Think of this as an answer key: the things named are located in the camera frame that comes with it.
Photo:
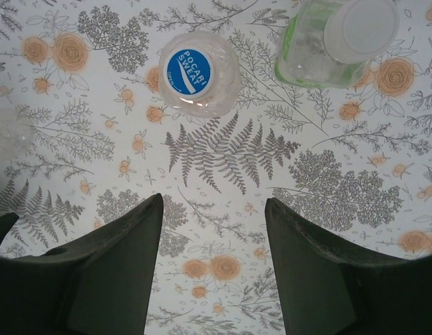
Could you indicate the blue top white bottle cap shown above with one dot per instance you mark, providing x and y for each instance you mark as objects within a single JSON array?
[{"x": 189, "y": 71}]

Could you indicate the floral printed tablecloth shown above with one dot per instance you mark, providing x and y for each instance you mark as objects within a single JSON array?
[{"x": 236, "y": 157}]

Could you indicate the green label plastic bottle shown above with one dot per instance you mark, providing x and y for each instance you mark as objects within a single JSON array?
[{"x": 299, "y": 52}]

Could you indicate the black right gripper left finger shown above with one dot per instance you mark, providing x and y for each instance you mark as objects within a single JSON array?
[{"x": 79, "y": 289}]

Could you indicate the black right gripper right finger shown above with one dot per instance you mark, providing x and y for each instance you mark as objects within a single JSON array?
[{"x": 358, "y": 296}]

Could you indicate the clear plastic bottle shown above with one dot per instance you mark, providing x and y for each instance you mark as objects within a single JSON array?
[{"x": 222, "y": 97}]

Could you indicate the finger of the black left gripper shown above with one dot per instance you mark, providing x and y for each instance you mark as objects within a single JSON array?
[{"x": 1, "y": 230}]

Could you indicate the large white bottle cap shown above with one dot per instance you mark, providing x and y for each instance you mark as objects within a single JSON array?
[{"x": 362, "y": 28}]

